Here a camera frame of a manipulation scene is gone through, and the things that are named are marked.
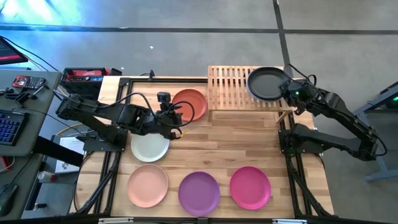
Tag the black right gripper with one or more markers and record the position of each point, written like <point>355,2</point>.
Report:
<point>295,96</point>

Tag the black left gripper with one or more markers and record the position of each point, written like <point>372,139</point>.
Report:
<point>155,121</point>

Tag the dark grey plate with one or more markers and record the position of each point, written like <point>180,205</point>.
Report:
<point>264,82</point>

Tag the white plate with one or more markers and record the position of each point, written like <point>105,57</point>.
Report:
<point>149,149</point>

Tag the light blue plate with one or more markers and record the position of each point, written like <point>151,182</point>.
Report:
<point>252,96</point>

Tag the orange plate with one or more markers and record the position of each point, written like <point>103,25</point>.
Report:
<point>200,104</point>

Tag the purple plate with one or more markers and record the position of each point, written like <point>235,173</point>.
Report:
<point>199,193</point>

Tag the magenta plate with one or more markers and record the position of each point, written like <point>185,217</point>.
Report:
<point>250,187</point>

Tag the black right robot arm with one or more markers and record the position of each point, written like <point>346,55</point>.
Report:
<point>335,104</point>

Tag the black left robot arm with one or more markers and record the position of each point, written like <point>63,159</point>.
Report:
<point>93,113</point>

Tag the wooden slatted shelf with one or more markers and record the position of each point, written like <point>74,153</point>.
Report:
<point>228,90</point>

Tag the peach plate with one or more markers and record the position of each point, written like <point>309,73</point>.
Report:
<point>147,185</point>

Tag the white paper booklet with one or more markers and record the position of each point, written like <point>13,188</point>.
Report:
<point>73,144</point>

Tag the red black power station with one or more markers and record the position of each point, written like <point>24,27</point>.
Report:
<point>84,77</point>

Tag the black desk bar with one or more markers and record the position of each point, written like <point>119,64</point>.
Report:
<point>59,151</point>

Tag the grey metal table stand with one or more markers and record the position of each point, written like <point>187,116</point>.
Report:
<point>382,175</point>

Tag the white red bottle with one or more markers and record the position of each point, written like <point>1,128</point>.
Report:
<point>46,176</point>

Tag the grey desk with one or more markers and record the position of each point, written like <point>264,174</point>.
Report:
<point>34,130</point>

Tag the black smartphone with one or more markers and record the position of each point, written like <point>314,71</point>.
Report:
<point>28,81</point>

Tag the black backlit keyboard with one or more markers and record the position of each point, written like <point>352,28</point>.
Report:
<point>11,127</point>

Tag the black computer mouse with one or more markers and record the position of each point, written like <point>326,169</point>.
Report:
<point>7,199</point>

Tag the black monitor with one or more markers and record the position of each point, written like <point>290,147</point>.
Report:
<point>9,53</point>

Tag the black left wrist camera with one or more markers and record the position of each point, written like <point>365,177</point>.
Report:
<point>163,99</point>

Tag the black aluminium table frame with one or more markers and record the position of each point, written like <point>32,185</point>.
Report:
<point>168,80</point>

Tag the silver metal bracket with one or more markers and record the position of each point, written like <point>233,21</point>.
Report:
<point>115,220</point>
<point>289,221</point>

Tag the black clamp mount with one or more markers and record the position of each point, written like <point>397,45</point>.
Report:
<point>29,95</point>

